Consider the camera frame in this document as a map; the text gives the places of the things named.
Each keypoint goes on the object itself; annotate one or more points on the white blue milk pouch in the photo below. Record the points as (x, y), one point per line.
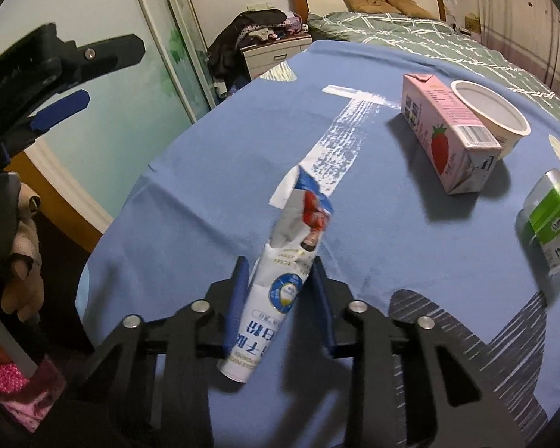
(264, 294)

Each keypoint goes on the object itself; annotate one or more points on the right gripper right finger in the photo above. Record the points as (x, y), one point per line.
(410, 383)

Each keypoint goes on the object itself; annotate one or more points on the brown pillow left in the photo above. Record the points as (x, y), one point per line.
(370, 6)

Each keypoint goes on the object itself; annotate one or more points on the blue star-print tablecloth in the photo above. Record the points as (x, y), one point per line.
(396, 238)

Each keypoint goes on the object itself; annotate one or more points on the bed with green quilt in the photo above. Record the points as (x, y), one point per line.
(436, 40)

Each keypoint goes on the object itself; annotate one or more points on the pink patterned sleeve forearm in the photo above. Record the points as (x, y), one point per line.
(28, 400)

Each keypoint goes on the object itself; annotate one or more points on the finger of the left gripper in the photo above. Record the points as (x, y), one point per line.
(59, 111)

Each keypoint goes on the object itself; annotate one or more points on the green label plastic container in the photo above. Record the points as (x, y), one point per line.
(542, 209)

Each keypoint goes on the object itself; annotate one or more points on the glass sliding door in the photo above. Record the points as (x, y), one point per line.
(94, 158)

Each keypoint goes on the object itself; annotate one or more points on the brown pillow right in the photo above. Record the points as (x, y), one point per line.
(410, 9)

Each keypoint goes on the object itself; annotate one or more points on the white pink curtain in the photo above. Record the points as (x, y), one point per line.
(527, 33)

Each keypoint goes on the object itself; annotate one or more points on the dark clothes pile on cabinet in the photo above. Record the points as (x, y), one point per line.
(225, 61)

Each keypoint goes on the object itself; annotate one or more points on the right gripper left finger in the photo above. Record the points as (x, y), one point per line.
(148, 378)

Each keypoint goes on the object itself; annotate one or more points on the white bedside cabinet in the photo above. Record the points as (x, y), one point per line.
(260, 58)

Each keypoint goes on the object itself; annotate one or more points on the pink strawberry milk carton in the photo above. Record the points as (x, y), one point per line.
(461, 149)

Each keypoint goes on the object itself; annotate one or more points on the brown pillow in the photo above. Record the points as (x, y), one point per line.
(410, 9)
(370, 6)

